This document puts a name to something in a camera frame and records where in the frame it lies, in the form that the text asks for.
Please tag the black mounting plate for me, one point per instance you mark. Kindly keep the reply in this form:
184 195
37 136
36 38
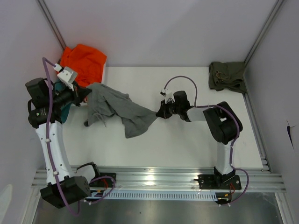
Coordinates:
103 180
218 182

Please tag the olive green shorts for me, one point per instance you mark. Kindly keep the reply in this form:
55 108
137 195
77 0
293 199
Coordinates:
227 76

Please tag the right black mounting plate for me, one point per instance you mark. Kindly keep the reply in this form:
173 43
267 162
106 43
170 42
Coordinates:
218 182

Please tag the teal shorts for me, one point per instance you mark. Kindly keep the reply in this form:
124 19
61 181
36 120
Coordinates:
65 109

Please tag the right aluminium corner post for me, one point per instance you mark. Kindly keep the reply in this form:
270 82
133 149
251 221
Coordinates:
273 14

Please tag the left aluminium corner post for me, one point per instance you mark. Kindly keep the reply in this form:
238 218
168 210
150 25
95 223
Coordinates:
51 22

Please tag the white plastic basket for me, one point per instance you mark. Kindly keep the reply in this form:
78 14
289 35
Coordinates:
104 77

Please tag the slotted cable duct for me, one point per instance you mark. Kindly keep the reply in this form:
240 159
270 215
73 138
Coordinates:
162 195

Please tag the grey shorts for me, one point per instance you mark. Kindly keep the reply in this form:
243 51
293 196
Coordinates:
104 102

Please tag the aluminium corner post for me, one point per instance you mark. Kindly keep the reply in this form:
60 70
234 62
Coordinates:
273 14
51 22

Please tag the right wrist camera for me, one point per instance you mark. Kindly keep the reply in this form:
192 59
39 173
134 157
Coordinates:
168 96

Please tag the orange shorts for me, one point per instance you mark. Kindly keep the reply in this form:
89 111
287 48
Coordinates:
87 61

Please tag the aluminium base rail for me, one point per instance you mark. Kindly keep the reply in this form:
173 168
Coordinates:
182 179

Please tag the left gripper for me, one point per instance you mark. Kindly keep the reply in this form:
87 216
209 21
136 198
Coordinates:
79 95

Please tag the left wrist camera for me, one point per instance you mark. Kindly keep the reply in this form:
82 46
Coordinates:
67 76

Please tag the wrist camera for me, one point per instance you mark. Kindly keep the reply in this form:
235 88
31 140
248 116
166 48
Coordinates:
67 76
168 96

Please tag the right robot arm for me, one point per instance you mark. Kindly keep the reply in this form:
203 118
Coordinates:
224 125

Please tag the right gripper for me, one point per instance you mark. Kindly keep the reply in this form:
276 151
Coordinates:
161 113

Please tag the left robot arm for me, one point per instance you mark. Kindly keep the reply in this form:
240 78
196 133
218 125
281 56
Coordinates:
64 186

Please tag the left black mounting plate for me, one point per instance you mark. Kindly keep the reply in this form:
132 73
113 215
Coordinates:
103 180

